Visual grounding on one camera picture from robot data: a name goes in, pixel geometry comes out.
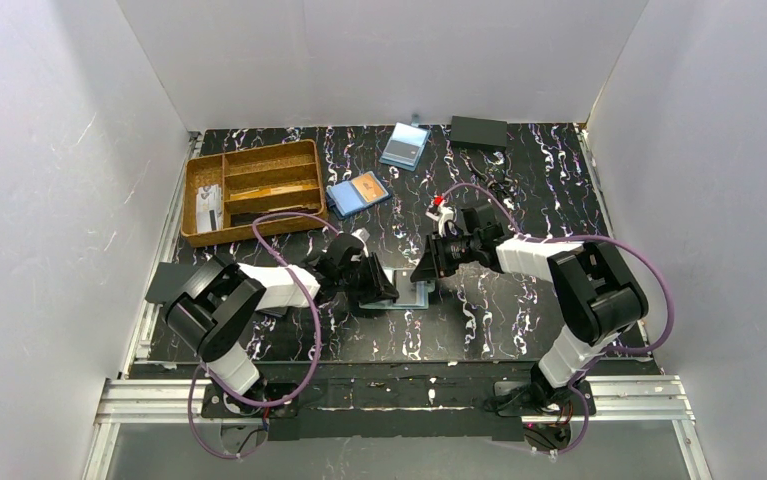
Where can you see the blue card holder orange card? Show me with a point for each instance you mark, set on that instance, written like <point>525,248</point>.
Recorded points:
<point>350,197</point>

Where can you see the black wallet at left edge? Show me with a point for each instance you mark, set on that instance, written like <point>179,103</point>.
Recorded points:
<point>167,281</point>

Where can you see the aluminium frame rail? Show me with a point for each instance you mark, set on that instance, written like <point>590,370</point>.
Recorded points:
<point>616,398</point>

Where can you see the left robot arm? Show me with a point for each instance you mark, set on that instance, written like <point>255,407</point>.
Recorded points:
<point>212,307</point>

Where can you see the black binder clips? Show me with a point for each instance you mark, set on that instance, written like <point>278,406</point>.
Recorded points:
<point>494,180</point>

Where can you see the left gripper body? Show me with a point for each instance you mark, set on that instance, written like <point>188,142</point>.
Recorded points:
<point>370,279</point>

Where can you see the green card holder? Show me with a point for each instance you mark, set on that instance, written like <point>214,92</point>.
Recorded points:
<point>411,296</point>

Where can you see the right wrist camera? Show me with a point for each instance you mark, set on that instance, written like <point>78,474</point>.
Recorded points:
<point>442,216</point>

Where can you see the woven brown organizer tray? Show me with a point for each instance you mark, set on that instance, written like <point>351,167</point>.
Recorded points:
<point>224,193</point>

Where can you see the white cards in tray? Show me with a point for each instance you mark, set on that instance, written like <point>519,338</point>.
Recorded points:
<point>209,208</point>

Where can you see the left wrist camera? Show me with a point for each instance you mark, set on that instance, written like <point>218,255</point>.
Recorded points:
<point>363,235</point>

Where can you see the blue card holder grey card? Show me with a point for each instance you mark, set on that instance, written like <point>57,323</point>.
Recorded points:
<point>405,146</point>

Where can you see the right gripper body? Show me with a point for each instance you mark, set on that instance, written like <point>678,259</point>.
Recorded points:
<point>436,255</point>

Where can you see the black cards in tray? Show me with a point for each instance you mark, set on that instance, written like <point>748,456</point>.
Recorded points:
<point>245,218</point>

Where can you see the small black wallet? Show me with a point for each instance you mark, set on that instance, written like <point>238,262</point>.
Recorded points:
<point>276,312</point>

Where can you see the black box at back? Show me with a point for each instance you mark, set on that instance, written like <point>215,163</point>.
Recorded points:
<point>477,133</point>

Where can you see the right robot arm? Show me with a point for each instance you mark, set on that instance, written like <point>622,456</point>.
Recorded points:
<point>598,295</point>

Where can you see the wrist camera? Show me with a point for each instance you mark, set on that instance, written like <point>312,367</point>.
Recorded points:
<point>363,235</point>
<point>442,216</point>

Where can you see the orange card in tray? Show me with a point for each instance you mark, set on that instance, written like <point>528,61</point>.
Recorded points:
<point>266,192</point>

